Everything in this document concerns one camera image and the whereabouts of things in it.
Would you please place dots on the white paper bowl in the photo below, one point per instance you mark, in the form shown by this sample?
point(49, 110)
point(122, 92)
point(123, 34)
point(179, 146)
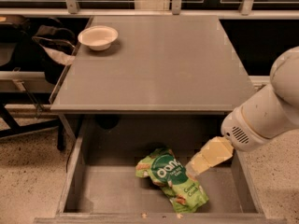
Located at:
point(98, 37)

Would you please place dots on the green rice chip bag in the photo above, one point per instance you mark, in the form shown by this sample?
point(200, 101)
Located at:
point(183, 191)

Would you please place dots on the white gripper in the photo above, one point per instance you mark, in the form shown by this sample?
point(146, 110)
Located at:
point(237, 129)

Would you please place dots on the grey counter cabinet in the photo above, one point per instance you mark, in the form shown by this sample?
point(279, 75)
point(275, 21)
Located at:
point(158, 64)

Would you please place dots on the metal window railing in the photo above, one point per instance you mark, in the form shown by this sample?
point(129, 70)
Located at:
point(224, 9)

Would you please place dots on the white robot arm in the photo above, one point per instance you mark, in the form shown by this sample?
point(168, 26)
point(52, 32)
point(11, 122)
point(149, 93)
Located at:
point(270, 112)

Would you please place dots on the open grey top drawer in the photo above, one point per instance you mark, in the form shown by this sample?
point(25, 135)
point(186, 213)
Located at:
point(101, 186)

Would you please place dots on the dark bag on chair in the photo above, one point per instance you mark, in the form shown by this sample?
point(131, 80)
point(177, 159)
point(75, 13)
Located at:
point(36, 46)

